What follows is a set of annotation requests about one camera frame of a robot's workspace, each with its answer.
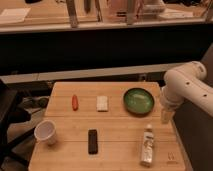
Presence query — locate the white sponge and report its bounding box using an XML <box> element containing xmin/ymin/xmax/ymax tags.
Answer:
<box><xmin>97</xmin><ymin>96</ymin><xmax>108</xmax><ymax>112</ymax></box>

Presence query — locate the black remote control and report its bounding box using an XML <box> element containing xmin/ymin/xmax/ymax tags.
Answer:
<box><xmin>88</xmin><ymin>130</ymin><xmax>98</xmax><ymax>154</ymax></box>

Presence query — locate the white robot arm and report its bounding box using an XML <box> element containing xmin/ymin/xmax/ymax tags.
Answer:
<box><xmin>159</xmin><ymin>61</ymin><xmax>213</xmax><ymax>124</ymax></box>

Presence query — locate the orange carrot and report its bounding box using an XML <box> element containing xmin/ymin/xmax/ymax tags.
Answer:
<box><xmin>72</xmin><ymin>95</ymin><xmax>78</xmax><ymax>111</ymax></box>

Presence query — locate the wooden cutting board table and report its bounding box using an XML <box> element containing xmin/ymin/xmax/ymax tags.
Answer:
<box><xmin>29</xmin><ymin>82</ymin><xmax>186</xmax><ymax>171</ymax></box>

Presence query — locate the white paper sheet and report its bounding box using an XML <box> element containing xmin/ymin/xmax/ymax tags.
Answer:
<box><xmin>0</xmin><ymin>8</ymin><xmax>30</xmax><ymax>24</ymax></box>

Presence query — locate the green bowl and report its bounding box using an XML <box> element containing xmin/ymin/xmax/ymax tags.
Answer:
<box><xmin>123</xmin><ymin>88</ymin><xmax>155</xmax><ymax>116</ymax></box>

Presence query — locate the white squeeze bottle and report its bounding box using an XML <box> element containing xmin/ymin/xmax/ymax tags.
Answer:
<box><xmin>140</xmin><ymin>124</ymin><xmax>154</xmax><ymax>167</ymax></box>

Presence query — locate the black chair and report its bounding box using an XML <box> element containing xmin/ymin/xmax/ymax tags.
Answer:
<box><xmin>0</xmin><ymin>79</ymin><xmax>35</xmax><ymax>167</ymax></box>

